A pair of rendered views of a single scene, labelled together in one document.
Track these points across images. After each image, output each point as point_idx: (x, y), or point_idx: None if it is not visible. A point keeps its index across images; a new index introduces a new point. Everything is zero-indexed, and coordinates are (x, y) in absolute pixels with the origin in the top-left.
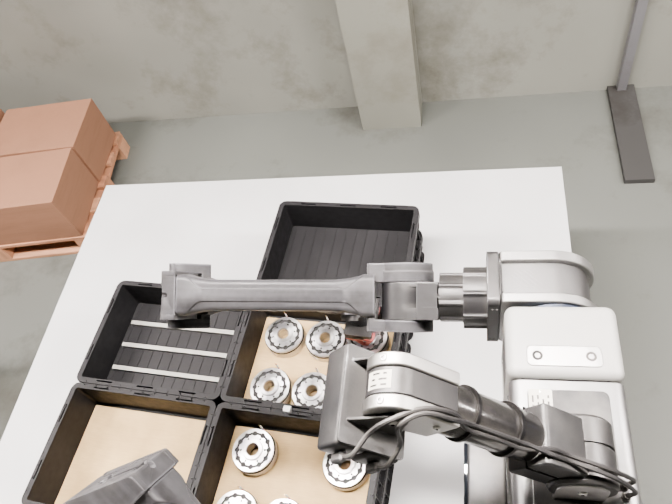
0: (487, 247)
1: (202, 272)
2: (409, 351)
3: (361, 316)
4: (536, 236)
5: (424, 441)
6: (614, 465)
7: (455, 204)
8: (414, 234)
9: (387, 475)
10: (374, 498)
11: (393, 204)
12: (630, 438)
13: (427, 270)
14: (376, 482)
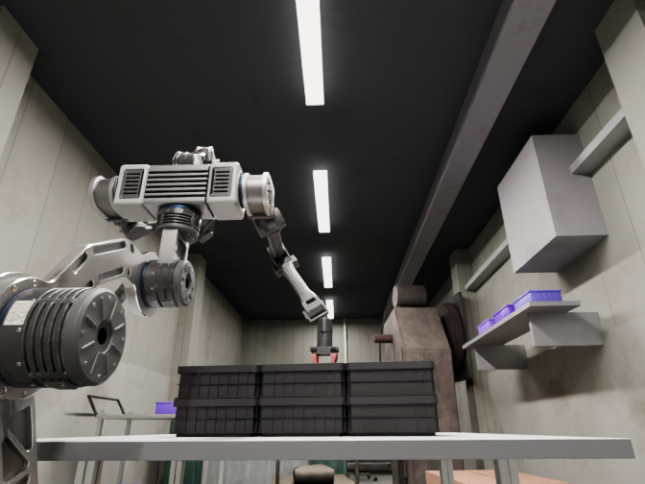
0: (464, 437)
1: (293, 259)
2: (337, 431)
3: (317, 335)
4: (494, 438)
5: (262, 437)
6: (181, 155)
7: (512, 436)
8: (405, 361)
9: (234, 404)
10: (215, 368)
11: (492, 435)
12: (190, 164)
13: (274, 209)
14: (224, 366)
